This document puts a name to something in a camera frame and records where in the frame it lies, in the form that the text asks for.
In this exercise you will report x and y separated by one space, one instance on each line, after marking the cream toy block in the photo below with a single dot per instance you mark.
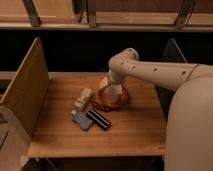
81 102

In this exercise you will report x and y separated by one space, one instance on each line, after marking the blue grey flat object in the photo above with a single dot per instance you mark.
81 119

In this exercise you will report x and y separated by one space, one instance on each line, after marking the right dark side panel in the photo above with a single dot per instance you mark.
172 54

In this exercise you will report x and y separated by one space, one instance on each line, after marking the left wooden side panel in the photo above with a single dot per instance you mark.
23 98

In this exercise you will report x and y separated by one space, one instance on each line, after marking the orange ceramic cup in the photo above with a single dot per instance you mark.
114 104

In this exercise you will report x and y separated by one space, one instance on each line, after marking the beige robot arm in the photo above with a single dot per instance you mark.
189 134

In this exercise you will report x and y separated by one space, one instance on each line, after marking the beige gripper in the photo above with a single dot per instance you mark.
113 91

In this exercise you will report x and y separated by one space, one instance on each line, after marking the wooden back shelf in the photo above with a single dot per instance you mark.
108 15

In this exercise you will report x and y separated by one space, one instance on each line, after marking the black rectangular bar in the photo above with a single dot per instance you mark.
98 119

